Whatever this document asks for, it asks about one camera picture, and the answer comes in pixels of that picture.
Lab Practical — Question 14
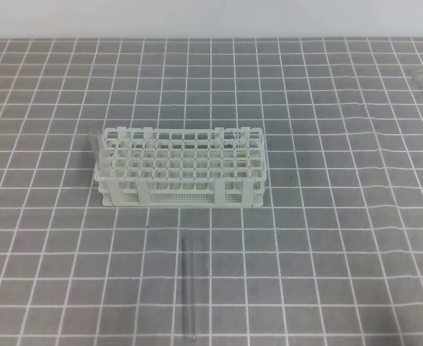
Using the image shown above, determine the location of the clear glass test tube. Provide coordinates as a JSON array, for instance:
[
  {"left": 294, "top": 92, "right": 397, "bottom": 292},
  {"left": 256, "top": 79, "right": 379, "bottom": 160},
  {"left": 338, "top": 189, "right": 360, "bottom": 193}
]
[{"left": 182, "top": 236, "right": 197, "bottom": 340}]

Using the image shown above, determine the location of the white plastic test tube rack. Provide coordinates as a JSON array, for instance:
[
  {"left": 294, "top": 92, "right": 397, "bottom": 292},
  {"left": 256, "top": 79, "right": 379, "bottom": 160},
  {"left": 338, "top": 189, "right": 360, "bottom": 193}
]
[{"left": 94, "top": 127, "right": 267, "bottom": 208}]

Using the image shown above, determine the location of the clear test tube in rack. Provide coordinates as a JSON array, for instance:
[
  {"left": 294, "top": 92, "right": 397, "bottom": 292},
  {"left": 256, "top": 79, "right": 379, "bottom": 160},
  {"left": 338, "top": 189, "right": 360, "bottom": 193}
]
[{"left": 88, "top": 129, "right": 104, "bottom": 173}]

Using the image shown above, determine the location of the grey checked tablecloth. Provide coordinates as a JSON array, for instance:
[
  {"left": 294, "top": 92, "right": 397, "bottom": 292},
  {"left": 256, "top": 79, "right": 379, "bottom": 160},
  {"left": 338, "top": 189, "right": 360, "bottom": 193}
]
[{"left": 0, "top": 37, "right": 423, "bottom": 345}]

